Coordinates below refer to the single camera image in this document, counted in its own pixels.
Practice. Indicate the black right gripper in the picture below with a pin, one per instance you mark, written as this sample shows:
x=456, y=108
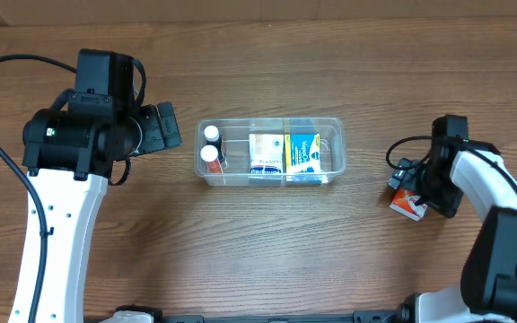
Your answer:
x=448, y=202

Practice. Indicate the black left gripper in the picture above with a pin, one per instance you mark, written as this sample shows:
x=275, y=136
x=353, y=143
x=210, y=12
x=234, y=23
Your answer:
x=161, y=127

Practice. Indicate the orange red medicine box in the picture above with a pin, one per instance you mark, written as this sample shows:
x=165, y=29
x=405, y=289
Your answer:
x=404, y=202

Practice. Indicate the black bottle white cap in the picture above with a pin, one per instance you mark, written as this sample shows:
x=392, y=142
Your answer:
x=213, y=136

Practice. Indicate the orange tube white cap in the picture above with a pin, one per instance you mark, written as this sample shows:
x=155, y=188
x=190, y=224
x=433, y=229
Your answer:
x=210, y=156

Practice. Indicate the white Halls box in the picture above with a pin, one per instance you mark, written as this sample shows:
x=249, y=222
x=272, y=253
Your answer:
x=266, y=153

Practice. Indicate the blue VapoDrops box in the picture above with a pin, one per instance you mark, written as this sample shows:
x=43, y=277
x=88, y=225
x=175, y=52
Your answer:
x=302, y=153

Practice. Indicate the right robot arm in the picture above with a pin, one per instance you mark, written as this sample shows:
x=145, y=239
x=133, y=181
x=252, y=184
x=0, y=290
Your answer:
x=460, y=168

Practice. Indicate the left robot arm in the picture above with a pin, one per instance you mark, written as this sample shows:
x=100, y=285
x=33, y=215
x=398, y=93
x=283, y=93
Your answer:
x=69, y=152

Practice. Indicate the clear plastic container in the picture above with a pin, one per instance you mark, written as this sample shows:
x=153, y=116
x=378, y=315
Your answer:
x=235, y=150

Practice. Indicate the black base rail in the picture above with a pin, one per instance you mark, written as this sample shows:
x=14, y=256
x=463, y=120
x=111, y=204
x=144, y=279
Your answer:
x=132, y=313

